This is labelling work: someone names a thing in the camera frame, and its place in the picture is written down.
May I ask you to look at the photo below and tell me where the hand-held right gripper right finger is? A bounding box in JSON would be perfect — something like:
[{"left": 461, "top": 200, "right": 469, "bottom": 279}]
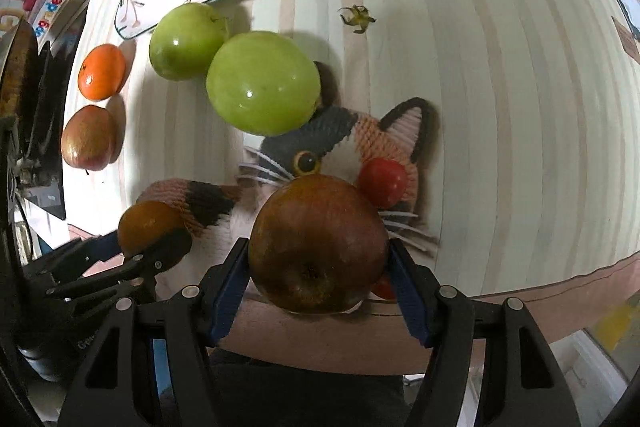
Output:
[{"left": 389, "top": 239, "right": 581, "bottom": 427}]

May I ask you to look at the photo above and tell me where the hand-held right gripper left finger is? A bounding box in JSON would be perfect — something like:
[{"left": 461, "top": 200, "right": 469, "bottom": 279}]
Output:
[{"left": 59, "top": 237, "right": 251, "bottom": 427}]

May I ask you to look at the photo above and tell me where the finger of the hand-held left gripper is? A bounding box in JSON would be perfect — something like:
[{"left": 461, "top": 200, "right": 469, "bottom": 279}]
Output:
[
  {"left": 22, "top": 231, "right": 123, "bottom": 282},
  {"left": 46, "top": 227, "right": 194, "bottom": 304}
]

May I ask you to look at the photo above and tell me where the cherry tomato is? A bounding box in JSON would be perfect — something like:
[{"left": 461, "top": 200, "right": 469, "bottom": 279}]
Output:
[
  {"left": 357, "top": 158, "right": 408, "bottom": 210},
  {"left": 370, "top": 274, "right": 398, "bottom": 301}
]

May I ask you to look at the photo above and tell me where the mandarin orange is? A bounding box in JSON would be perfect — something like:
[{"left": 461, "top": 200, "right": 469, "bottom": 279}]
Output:
[
  {"left": 117, "top": 201, "right": 183, "bottom": 260},
  {"left": 78, "top": 44, "right": 127, "bottom": 102}
]

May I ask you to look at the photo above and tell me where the dark red apple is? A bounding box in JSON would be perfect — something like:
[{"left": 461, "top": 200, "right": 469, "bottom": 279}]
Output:
[{"left": 248, "top": 174, "right": 390, "bottom": 314}]

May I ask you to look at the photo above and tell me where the red yellow apple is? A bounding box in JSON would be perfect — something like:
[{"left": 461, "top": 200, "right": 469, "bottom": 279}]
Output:
[{"left": 61, "top": 105, "right": 117, "bottom": 171}]

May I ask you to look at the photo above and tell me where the green apple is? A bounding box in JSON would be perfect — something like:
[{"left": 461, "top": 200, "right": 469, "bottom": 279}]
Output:
[
  {"left": 148, "top": 3, "right": 231, "bottom": 81},
  {"left": 206, "top": 32, "right": 322, "bottom": 136}
]

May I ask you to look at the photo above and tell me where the black gas stove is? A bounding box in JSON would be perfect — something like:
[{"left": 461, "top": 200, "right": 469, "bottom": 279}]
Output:
[{"left": 10, "top": 42, "right": 68, "bottom": 220}]

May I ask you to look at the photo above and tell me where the striped cat print table mat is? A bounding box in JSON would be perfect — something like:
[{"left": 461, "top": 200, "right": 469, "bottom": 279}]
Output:
[{"left": 62, "top": 0, "right": 640, "bottom": 378}]

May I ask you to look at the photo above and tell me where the green tomato calyx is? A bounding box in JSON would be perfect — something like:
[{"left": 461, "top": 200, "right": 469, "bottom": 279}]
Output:
[{"left": 339, "top": 5, "right": 377, "bottom": 34}]

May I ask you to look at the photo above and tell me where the small brown card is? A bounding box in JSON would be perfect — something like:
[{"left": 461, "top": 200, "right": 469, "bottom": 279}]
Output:
[{"left": 612, "top": 18, "right": 640, "bottom": 62}]

